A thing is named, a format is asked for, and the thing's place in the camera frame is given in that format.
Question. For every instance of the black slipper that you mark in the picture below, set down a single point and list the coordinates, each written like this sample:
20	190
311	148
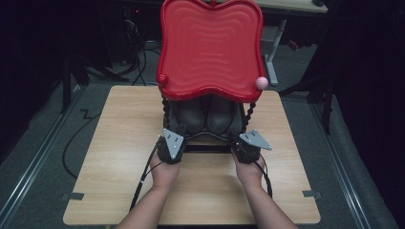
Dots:
221	114
191	116

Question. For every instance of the grey tape strip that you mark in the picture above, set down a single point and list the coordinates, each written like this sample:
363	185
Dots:
74	196
311	193

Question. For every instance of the red wavy top tray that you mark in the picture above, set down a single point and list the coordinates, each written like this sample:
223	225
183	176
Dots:
210	47

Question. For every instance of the person's left hand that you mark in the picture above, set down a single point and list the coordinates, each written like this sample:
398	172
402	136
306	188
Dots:
165	176

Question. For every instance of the person's right hand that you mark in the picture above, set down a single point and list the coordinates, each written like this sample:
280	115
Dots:
250	175

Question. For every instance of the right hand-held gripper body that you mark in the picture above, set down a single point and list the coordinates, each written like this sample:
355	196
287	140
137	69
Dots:
250	149

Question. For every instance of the black computer tower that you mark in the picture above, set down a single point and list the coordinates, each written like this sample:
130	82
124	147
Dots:
131	28

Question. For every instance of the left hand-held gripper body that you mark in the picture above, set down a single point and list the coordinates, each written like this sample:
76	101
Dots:
172	146

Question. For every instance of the black metal stand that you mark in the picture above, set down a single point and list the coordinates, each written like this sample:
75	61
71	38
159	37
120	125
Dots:
66	86
328	105

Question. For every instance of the white desk with metal leg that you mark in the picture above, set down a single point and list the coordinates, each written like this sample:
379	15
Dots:
286	4

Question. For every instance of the metal floor rail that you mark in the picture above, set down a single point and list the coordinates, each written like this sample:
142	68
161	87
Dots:
35	165
344	178

